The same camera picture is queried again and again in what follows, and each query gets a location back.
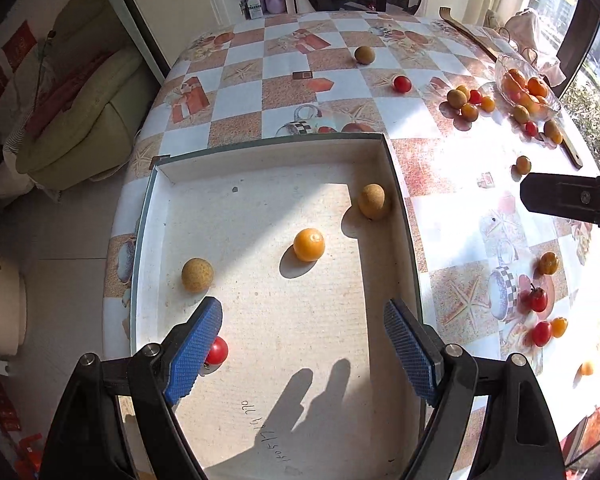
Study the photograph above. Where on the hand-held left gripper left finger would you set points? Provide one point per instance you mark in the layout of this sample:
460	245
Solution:
195	350

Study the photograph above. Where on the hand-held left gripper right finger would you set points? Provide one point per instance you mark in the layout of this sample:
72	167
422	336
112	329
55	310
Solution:
412	355

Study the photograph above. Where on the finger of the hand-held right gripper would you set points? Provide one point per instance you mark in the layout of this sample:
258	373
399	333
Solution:
569	199

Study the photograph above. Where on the white cardboard box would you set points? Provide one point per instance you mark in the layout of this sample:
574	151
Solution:
280	320

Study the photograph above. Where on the orange kumquat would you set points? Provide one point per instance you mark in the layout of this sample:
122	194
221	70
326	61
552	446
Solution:
487	104
469	112
559	327
548	263
523	164
309	244
586	368

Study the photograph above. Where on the clear glass bowl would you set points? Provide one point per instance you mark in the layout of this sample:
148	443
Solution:
549	102

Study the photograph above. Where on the red cherry tomato with stem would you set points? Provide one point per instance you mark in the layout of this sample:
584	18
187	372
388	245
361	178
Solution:
537	300

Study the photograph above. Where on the pile of kumquats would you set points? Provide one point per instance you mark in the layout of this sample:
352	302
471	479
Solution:
527	87

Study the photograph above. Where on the white cloth bag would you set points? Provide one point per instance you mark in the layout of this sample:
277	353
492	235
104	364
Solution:
529	32

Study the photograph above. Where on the round white stool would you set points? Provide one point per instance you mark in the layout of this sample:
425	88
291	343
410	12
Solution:
11	310

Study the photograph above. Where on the wooden back scratcher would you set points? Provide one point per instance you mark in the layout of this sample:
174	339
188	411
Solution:
472	37

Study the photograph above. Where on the light green sofa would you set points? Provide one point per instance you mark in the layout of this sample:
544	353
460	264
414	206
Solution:
85	115

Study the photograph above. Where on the checkered patterned tablecloth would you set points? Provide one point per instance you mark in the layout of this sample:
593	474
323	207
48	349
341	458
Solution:
290	95

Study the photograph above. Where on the white bottle green cap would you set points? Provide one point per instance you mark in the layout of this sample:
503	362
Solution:
254	6

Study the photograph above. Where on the dark window frame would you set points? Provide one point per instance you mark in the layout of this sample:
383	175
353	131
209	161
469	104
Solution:
582	35

